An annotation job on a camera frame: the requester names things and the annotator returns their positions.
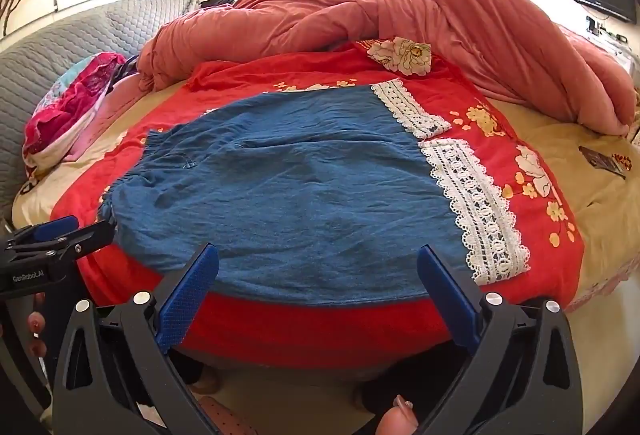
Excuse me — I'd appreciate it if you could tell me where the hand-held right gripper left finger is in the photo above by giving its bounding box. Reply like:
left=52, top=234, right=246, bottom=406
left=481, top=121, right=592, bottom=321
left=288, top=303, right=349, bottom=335
left=50, top=242, right=221, bottom=435

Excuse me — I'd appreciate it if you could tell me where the beige bed sheet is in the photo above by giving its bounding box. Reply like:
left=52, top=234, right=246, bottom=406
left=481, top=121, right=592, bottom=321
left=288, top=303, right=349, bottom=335
left=10, top=90, right=640, bottom=316

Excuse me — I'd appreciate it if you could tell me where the small dark packet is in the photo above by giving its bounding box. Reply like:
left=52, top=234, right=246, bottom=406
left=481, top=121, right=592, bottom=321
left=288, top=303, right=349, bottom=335
left=579, top=146, right=628, bottom=180

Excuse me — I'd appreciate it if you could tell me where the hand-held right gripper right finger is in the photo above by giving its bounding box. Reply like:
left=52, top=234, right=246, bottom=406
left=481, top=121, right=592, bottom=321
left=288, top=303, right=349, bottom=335
left=417, top=244, right=586, bottom=435

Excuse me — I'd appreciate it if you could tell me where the person's foot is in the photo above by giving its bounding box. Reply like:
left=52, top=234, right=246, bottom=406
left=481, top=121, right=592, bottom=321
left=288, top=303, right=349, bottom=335
left=375, top=394, right=420, bottom=435

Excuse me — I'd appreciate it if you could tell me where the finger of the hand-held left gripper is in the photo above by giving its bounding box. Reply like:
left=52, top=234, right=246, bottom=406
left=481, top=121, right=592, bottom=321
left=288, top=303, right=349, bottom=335
left=4, top=215, right=81, bottom=252
left=5, top=221, right=116, bottom=266

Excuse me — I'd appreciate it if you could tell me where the person's left hand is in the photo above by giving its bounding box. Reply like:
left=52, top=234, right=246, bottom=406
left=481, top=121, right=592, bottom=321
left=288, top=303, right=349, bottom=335
left=0, top=292, right=50, bottom=358

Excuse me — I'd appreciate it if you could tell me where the colourful floral pillow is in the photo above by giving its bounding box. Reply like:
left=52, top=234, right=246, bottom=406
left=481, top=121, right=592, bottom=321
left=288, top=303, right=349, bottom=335
left=22, top=52, right=128, bottom=178

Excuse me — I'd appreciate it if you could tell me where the pink dotted slipper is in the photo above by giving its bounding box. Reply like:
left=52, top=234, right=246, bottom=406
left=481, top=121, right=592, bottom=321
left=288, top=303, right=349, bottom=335
left=199, top=395, right=261, bottom=435

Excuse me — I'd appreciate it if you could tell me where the red floral blanket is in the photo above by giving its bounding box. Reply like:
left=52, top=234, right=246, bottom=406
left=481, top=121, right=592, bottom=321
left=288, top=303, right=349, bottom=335
left=50, top=40, right=586, bottom=371

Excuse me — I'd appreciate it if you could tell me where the pink comforter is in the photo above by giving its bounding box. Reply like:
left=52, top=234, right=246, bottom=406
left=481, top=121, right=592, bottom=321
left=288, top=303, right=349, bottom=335
left=136, top=0, right=637, bottom=136

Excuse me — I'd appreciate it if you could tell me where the blue denim pants lace trim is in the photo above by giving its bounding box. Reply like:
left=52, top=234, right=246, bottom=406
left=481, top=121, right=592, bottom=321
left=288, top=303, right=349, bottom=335
left=97, top=77, right=532, bottom=308

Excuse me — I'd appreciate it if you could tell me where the grey quilted headboard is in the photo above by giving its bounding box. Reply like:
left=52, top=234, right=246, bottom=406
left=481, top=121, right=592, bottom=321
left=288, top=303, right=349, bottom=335
left=0, top=0, right=201, bottom=221

